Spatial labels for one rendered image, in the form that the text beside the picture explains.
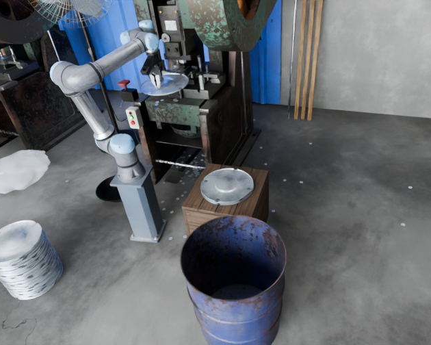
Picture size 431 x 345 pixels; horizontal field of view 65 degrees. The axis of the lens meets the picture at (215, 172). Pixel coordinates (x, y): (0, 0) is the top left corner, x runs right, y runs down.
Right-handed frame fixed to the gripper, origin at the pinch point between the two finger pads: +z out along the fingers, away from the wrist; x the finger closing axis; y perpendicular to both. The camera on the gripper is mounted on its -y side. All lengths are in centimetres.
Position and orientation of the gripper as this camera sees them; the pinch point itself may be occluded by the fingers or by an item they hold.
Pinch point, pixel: (157, 87)
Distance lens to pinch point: 202.5
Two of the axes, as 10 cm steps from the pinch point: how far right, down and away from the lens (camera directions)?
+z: 1.0, 8.0, 6.0
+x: -9.2, -1.6, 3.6
